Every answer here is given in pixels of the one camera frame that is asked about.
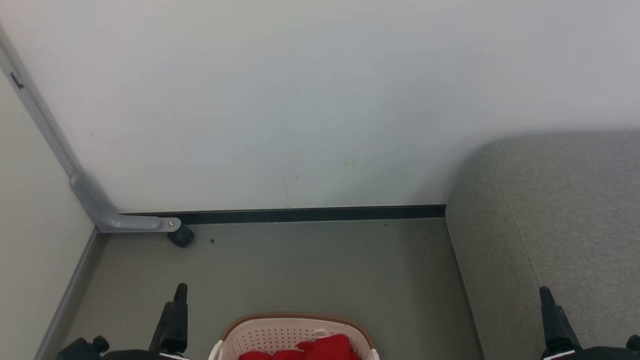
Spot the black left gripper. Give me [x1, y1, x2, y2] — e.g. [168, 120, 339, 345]
[55, 283, 192, 360]

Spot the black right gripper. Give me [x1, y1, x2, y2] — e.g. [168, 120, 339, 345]
[539, 286, 640, 360]

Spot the red jersey with lettering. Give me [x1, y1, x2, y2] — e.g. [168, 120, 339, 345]
[297, 333, 362, 360]

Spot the grey fabric sofa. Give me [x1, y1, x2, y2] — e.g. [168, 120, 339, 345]
[444, 131, 640, 360]

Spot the black caster wheel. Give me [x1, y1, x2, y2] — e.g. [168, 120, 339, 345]
[167, 225, 195, 249]

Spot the white perforated laundry basket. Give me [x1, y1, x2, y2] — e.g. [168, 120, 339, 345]
[208, 314, 380, 360]

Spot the black baseboard strip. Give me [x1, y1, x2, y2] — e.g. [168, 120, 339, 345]
[120, 204, 446, 225]

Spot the grey partition bottom rail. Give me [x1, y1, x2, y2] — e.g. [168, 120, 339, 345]
[34, 227, 100, 360]

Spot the grey metal partition frame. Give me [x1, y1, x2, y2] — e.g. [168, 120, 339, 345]
[0, 25, 182, 234]

